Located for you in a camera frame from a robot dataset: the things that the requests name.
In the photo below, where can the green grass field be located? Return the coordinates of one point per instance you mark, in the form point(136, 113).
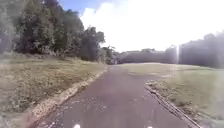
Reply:
point(196, 86)

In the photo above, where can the distant row of trees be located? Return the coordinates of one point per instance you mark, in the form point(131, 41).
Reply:
point(193, 53)

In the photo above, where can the robot's own part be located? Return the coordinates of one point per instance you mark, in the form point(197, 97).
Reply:
point(77, 126)

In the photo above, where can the dark asphalt path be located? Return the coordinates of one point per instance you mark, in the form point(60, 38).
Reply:
point(116, 96)

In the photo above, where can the fallen branches at path edge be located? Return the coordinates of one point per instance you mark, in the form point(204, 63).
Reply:
point(168, 104)

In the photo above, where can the pale kerb strip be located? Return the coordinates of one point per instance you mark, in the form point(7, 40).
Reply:
point(63, 96)

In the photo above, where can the wood of tall trees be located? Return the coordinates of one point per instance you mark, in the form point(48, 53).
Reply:
point(46, 30)

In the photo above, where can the dry grass bank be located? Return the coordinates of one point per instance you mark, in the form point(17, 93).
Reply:
point(36, 80)

